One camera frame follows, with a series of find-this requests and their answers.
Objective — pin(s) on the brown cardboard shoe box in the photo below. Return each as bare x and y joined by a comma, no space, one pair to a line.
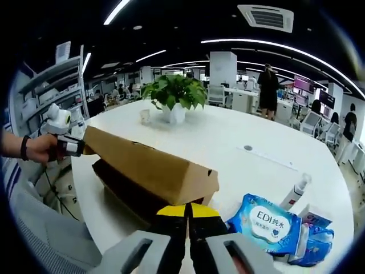
148,168

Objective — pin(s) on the blue white soft tissue pack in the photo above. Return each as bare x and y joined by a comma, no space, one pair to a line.
316,248

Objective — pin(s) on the white office chair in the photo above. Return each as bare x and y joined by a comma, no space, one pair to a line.
216,95
310,122
330,135

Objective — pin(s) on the blue soft wet wipes pack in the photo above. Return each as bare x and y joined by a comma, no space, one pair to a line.
265,225

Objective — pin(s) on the long curved ceiling light strip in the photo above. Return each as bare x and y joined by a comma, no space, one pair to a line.
271,45

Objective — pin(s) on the grey mesh office chair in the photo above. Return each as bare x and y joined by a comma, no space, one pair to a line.
51,234

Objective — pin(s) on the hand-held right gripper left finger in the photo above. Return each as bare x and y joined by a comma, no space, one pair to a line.
174,237

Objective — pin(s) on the short ceiling light strip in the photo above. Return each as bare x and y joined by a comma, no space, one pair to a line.
151,56

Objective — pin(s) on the white purple small box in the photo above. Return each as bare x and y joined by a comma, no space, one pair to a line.
318,218

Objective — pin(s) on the person's left hand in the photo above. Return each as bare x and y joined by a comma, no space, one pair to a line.
42,148

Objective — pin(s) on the green potted plant white pot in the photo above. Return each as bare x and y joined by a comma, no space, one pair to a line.
176,91

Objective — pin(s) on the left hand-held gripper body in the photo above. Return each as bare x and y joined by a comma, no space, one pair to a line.
57,121

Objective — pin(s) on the black wristband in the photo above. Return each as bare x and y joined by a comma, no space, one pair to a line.
25,148

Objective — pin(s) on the ceiling air conditioner vent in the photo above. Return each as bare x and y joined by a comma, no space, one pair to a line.
266,18

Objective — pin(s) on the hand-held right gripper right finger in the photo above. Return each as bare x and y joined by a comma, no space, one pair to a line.
204,234

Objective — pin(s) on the white pillar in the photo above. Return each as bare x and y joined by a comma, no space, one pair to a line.
223,68

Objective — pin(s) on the metal storage shelf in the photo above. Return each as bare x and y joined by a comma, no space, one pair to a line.
57,74

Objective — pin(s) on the pink display screen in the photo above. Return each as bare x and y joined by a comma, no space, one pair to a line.
303,84

